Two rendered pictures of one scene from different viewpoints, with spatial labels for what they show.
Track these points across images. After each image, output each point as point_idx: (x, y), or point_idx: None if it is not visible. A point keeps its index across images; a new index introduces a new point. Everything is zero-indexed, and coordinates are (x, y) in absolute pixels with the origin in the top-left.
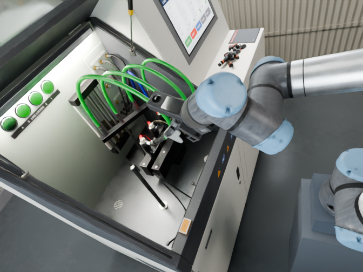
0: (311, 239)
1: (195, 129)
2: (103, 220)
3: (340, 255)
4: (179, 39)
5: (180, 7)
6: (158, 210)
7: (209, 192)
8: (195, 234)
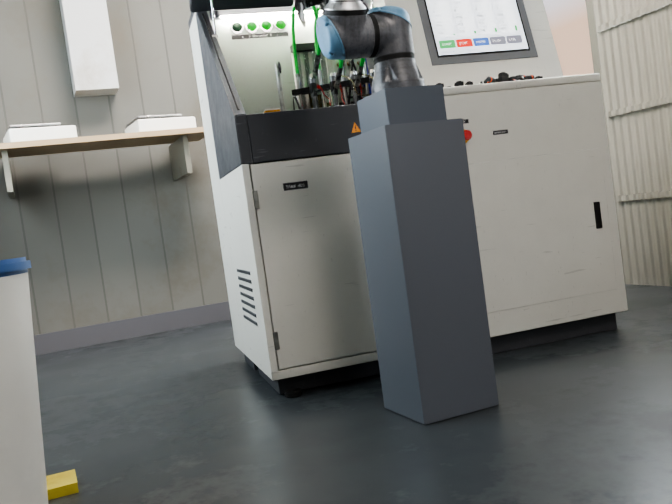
0: (352, 138)
1: None
2: (225, 71)
3: (373, 175)
4: (430, 34)
5: (456, 11)
6: None
7: (323, 123)
8: (276, 132)
